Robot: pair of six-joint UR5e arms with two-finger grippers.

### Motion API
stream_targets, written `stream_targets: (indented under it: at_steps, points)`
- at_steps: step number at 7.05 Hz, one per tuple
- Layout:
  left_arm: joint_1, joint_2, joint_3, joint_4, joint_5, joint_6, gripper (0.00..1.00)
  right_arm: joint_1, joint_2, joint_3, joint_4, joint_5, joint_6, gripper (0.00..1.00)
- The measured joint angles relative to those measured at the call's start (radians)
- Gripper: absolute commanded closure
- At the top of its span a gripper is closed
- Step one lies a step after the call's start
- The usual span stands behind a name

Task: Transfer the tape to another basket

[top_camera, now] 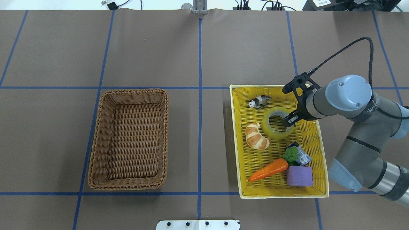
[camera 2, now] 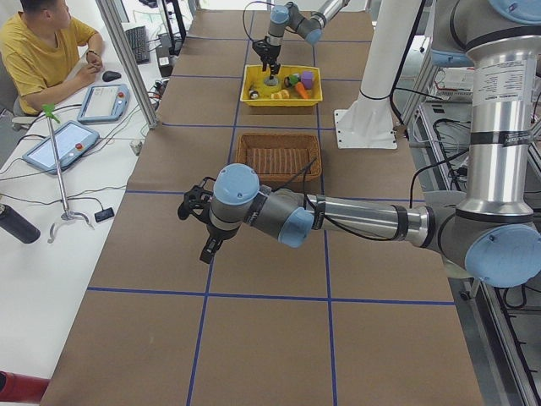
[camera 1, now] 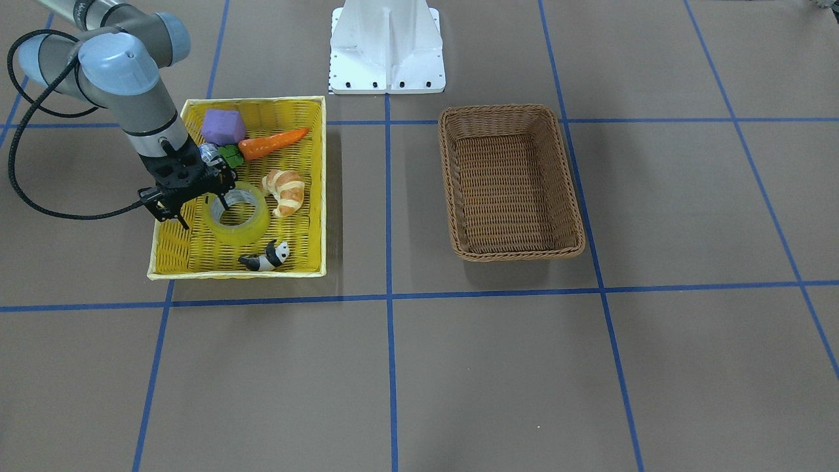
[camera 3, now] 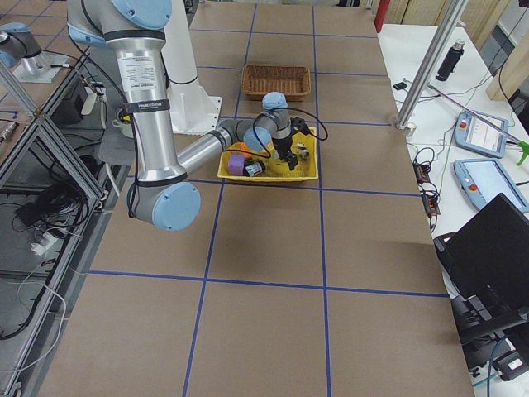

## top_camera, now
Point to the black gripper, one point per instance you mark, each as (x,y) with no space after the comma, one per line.
(301,105)

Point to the yellow clear tape roll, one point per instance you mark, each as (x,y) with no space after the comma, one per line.
(269,130)

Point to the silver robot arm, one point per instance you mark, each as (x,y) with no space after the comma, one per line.
(375,120)

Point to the yellow woven basket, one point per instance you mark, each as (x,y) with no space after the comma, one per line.
(307,134)

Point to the brown wicker basket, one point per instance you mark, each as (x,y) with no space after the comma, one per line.
(130,144)

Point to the toy panda figure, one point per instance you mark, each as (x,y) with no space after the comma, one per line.
(259,102)

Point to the toy croissant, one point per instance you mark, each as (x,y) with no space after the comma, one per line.
(254,138)

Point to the small clear bottle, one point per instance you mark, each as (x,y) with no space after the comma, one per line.
(302,155)

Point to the orange toy carrot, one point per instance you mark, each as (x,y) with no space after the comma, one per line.
(277,166)

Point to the purple foam block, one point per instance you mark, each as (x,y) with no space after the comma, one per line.
(299,176)

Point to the small black dongle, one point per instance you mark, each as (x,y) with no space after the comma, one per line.
(112,6)

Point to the aluminium frame post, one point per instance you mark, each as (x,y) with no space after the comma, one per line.
(199,7)

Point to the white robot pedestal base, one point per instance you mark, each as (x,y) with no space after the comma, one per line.
(217,224)

